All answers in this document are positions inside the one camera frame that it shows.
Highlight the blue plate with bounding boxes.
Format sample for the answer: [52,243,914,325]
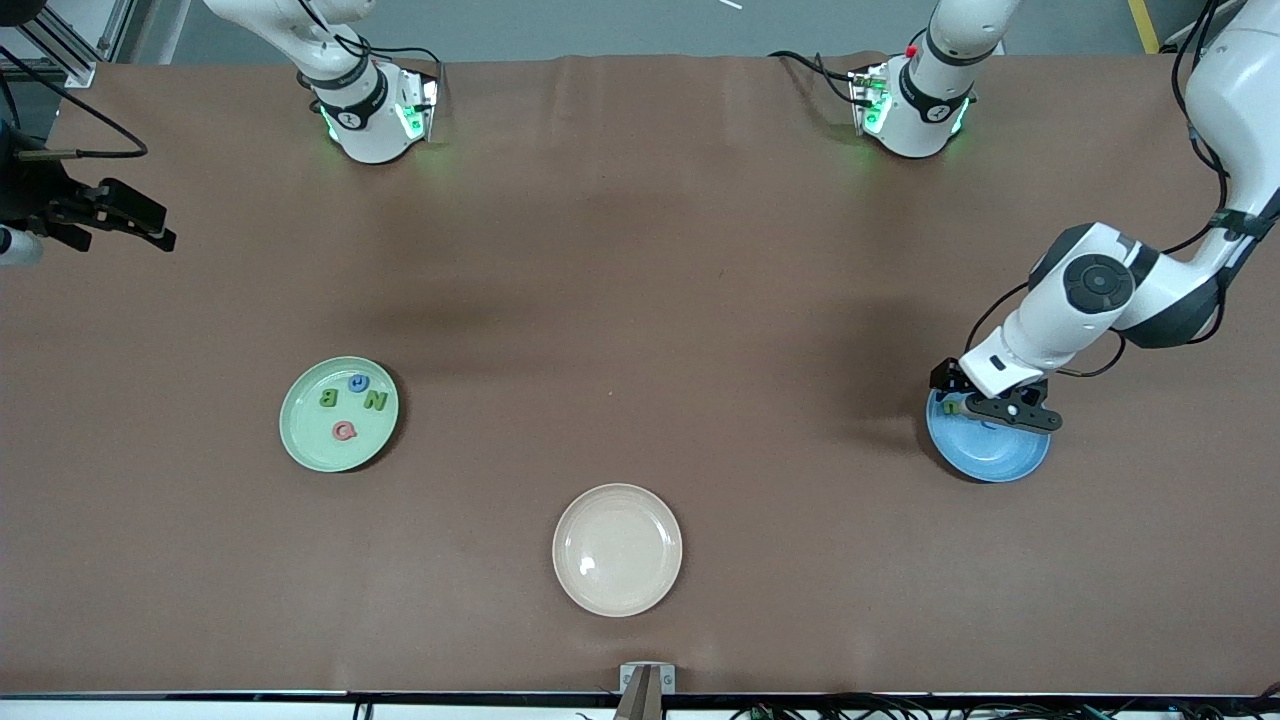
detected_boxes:
[926,388,1053,484]

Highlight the brown table cover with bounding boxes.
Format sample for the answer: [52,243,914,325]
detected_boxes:
[0,52,1280,696]

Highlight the grey base connector plate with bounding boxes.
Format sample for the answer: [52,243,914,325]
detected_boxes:
[395,66,441,143]
[850,62,891,136]

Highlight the light green plate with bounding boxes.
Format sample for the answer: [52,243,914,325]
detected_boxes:
[279,356,400,474]

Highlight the beige plate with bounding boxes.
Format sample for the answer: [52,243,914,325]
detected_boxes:
[552,483,684,618]

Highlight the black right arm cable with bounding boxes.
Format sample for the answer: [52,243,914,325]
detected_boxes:
[0,45,151,161]

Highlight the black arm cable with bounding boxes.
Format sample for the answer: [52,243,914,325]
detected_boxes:
[0,45,151,161]
[965,0,1280,381]

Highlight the aluminium frame profile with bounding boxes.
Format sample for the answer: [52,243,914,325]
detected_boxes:
[0,0,101,89]

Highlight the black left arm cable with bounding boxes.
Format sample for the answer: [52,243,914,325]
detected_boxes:
[965,0,1280,381]

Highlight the black base cable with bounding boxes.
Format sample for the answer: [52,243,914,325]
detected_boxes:
[768,50,869,106]
[296,0,443,76]

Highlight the black cable bundle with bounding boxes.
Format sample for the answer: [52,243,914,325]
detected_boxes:
[730,693,1280,720]

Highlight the tan camera pole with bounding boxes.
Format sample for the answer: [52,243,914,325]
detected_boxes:
[613,668,668,720]

